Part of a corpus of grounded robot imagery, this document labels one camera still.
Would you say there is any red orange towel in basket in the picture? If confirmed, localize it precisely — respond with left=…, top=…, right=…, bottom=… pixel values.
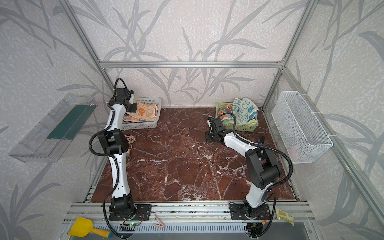
left=218, top=104, right=233, bottom=121

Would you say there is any clear acrylic wall shelf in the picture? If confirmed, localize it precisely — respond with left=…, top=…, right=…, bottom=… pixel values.
left=9, top=94, right=97, bottom=163

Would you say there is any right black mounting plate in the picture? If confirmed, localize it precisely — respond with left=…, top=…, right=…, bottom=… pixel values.
left=229, top=202, right=271, bottom=222

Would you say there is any yellow paper tag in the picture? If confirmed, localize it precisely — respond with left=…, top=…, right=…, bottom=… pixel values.
left=276, top=209, right=295, bottom=226

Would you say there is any black mounting plate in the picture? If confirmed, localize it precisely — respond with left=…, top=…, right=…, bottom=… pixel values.
left=229, top=202, right=271, bottom=222
left=109, top=204, right=152, bottom=221

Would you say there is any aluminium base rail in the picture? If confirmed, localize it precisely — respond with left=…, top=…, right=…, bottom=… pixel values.
left=61, top=200, right=316, bottom=235

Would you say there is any teal rabbit pattern towel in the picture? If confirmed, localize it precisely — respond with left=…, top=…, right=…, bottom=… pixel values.
left=232, top=98, right=259, bottom=126

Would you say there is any green plastic basket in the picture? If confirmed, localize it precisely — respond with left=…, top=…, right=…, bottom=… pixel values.
left=216, top=99, right=259, bottom=132

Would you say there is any pink clothespin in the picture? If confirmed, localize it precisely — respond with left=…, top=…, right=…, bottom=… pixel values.
left=153, top=215, right=165, bottom=229

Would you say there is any white perforated plastic basket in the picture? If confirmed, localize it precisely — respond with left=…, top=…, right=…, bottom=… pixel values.
left=121, top=97, right=161, bottom=131

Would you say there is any white wire mesh basket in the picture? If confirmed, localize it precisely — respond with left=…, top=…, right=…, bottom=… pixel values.
left=272, top=91, right=333, bottom=164

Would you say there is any orange rabbit pattern towel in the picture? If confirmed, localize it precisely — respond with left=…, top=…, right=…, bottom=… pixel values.
left=123, top=101, right=159, bottom=122

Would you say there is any yellow plastic scoop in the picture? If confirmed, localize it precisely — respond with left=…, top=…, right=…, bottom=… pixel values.
left=68, top=217, right=113, bottom=239

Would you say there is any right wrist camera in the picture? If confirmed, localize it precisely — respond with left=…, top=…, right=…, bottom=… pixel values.
left=207, top=120, right=216, bottom=133

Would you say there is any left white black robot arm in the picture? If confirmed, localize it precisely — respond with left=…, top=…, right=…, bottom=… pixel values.
left=89, top=78, right=137, bottom=218

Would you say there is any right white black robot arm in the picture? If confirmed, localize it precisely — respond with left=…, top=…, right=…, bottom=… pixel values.
left=205, top=115, right=294, bottom=220

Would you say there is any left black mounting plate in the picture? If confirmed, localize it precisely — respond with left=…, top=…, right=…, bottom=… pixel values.
left=109, top=204, right=152, bottom=221

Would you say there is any pink coiled cable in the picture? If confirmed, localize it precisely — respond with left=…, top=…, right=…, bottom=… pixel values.
left=124, top=134, right=138, bottom=155

